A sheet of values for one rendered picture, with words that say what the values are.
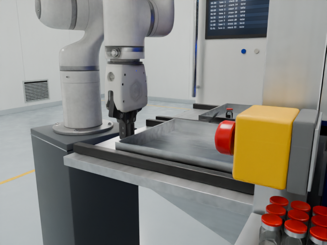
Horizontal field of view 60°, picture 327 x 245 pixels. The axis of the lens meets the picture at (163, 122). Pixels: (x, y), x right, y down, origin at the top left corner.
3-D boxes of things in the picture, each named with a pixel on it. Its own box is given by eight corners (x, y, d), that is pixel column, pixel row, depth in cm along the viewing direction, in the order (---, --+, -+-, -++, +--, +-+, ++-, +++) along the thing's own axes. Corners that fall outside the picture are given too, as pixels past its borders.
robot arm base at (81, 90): (42, 127, 92) (36, 70, 88) (93, 118, 106) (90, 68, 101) (71, 139, 79) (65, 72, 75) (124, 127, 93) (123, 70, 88)
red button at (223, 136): (252, 152, 34) (255, 119, 33) (243, 163, 31) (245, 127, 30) (222, 147, 36) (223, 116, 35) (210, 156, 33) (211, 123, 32)
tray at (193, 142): (305, 149, 65) (307, 134, 64) (291, 197, 43) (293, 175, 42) (174, 130, 81) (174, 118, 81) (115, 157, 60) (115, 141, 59)
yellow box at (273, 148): (311, 171, 33) (319, 109, 31) (306, 197, 26) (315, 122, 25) (245, 159, 36) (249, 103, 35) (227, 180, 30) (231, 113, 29)
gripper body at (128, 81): (123, 57, 54) (125, 114, 57) (152, 57, 63) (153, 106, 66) (95, 57, 58) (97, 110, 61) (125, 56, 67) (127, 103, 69)
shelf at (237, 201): (328, 125, 96) (328, 119, 95) (316, 235, 37) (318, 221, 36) (197, 111, 119) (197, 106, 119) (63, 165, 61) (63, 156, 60)
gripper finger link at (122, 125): (122, 113, 60) (123, 144, 61) (132, 111, 62) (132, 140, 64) (111, 112, 61) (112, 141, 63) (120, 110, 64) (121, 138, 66)
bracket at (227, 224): (263, 250, 54) (269, 186, 51) (260, 259, 51) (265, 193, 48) (121, 203, 70) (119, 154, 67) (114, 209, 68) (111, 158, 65)
